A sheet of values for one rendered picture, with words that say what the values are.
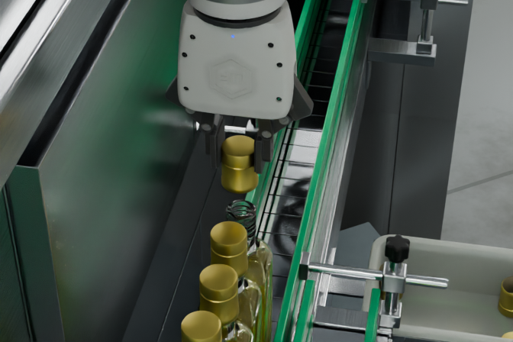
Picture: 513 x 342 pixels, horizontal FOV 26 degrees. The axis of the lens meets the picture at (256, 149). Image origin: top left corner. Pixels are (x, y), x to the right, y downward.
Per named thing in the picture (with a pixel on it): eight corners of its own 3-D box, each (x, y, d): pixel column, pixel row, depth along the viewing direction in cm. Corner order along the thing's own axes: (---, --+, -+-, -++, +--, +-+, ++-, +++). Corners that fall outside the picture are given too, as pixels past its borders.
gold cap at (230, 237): (214, 252, 106) (214, 217, 104) (251, 256, 106) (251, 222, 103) (206, 277, 104) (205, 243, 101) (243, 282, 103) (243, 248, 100)
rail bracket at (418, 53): (357, 72, 190) (365, -46, 177) (456, 82, 188) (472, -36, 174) (354, 88, 187) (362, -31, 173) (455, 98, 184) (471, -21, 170)
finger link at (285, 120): (253, 116, 99) (253, 175, 103) (288, 120, 98) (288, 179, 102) (260, 96, 101) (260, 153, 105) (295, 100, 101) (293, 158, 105)
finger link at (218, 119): (182, 108, 100) (185, 166, 104) (216, 112, 99) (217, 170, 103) (190, 88, 102) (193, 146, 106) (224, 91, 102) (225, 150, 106)
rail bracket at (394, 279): (301, 298, 134) (304, 221, 126) (441, 317, 131) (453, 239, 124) (297, 317, 132) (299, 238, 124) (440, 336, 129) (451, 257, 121)
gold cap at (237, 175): (225, 168, 107) (224, 131, 105) (261, 172, 107) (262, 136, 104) (217, 191, 105) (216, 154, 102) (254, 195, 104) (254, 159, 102)
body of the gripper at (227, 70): (166, 7, 91) (172, 117, 98) (289, 19, 89) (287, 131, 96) (188, -37, 97) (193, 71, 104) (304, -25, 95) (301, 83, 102)
